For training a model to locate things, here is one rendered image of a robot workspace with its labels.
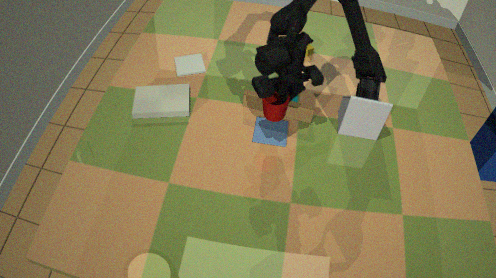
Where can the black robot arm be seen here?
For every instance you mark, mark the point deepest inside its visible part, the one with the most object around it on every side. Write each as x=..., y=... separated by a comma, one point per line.
x=281, y=51

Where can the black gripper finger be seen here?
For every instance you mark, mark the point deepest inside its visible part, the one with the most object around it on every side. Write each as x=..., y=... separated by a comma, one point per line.
x=294, y=91
x=284, y=95

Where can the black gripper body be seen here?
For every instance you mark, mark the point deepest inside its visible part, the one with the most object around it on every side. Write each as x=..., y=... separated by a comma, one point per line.
x=290, y=75

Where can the tan rectangular bar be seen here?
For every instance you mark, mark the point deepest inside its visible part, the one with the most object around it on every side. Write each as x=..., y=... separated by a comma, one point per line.
x=295, y=110

